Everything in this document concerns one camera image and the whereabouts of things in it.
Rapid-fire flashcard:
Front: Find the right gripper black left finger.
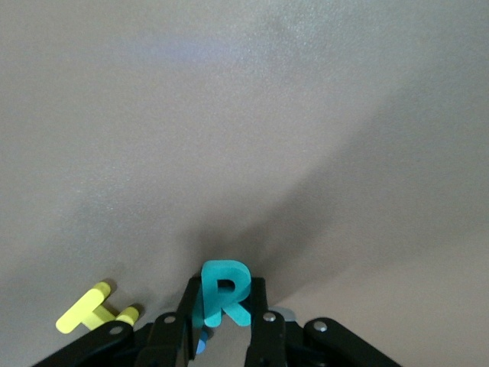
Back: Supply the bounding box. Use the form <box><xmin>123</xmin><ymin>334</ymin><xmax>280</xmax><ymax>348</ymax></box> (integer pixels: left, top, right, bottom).
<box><xmin>135</xmin><ymin>277</ymin><xmax>201</xmax><ymax>367</ymax></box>

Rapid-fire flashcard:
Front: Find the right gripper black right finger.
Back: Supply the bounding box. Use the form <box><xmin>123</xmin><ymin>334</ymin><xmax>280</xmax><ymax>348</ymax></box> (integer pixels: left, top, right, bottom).
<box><xmin>244</xmin><ymin>278</ymin><xmax>288</xmax><ymax>367</ymax></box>

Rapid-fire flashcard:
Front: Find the teal foam letter R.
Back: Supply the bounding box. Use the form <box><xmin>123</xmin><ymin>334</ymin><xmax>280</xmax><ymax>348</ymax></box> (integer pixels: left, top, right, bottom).
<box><xmin>192</xmin><ymin>259</ymin><xmax>253</xmax><ymax>329</ymax></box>

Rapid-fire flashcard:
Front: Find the yellow foam letter H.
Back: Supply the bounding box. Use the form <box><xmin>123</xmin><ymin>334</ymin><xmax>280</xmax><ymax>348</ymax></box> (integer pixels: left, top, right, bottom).
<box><xmin>55</xmin><ymin>281</ymin><xmax>141</xmax><ymax>335</ymax></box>

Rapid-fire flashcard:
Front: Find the blue foam letter M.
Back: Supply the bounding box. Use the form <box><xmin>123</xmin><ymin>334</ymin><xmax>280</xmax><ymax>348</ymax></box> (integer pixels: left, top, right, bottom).
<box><xmin>194</xmin><ymin>329</ymin><xmax>211</xmax><ymax>356</ymax></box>

